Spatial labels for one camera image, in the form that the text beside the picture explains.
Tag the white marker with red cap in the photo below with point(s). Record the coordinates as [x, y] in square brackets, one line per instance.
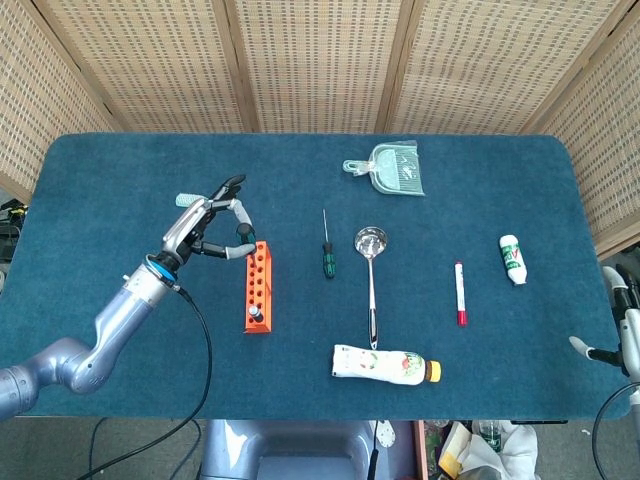
[461, 295]

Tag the mint green wrapped dustpan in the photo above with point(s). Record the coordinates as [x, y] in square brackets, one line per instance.
[400, 170]

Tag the white perforated metal plate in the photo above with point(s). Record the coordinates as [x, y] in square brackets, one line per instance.
[386, 435]

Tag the blue carpet table cover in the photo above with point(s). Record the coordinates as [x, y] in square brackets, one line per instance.
[300, 390]

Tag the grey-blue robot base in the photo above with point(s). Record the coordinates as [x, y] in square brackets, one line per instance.
[300, 450]

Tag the mint green brush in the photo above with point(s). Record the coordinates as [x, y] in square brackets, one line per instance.
[184, 200]

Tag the tea bottle with yellow cap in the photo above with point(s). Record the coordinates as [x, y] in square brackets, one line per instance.
[380, 365]

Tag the woven wooden folding screen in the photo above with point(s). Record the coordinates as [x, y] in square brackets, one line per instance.
[320, 60]

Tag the small green-black striped screwdriver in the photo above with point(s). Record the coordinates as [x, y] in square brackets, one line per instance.
[328, 262]

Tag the white plastic bag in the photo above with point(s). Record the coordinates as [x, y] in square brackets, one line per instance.
[515, 450]

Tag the small white green bottle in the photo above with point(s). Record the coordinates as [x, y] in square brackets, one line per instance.
[512, 260]

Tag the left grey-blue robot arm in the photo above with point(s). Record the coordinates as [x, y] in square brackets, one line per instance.
[120, 315]

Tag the orange plastic tool rack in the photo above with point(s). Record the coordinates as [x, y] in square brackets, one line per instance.
[265, 280]

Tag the black yellow equipment pile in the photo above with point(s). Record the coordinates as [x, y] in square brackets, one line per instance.
[10, 220]

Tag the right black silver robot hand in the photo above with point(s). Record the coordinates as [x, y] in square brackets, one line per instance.
[631, 340]

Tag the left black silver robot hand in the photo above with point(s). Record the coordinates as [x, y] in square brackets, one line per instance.
[185, 230]

